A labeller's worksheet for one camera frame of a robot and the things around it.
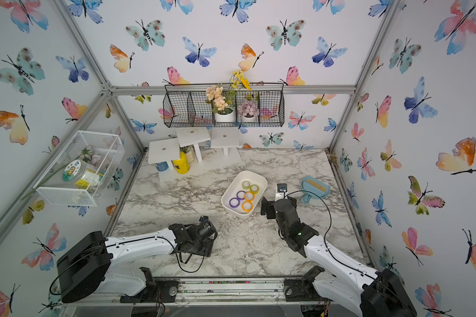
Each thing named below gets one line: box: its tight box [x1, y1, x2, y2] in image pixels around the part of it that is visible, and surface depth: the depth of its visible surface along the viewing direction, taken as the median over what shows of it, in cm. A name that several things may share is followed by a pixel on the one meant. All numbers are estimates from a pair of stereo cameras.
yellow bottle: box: [173, 151, 190, 175], surface depth 105 cm
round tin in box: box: [62, 159, 104, 191], surface depth 66 cm
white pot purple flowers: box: [237, 99, 260, 123], surface depth 90 cm
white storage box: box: [220, 170, 268, 216], surface depth 104 cm
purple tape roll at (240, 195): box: [236, 190, 246, 201], surface depth 103 cm
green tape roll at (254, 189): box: [249, 184, 260, 195], surface depth 103 cm
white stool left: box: [148, 138, 180, 170], surface depth 101 cm
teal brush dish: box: [301, 175, 331, 204], surface depth 106 cm
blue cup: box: [155, 161, 170, 173], surface depth 110 cm
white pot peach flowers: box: [206, 85, 235, 123], surface depth 84 cm
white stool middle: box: [176, 126, 211, 163], surface depth 99 cm
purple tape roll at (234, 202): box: [228, 197, 240, 209], surface depth 100 cm
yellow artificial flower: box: [231, 69, 253, 92], surface depth 84 cm
